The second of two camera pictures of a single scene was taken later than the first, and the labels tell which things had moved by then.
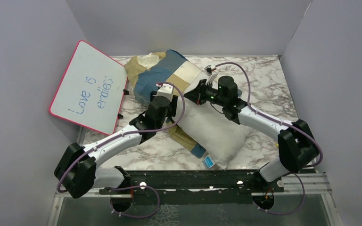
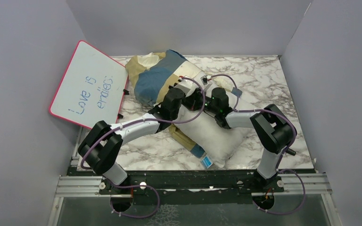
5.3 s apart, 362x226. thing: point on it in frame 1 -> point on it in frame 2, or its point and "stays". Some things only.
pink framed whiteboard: [91, 92] stays
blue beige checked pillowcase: [167, 69] stays
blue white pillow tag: [208, 162] stays
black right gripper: [197, 94] -> [192, 101]
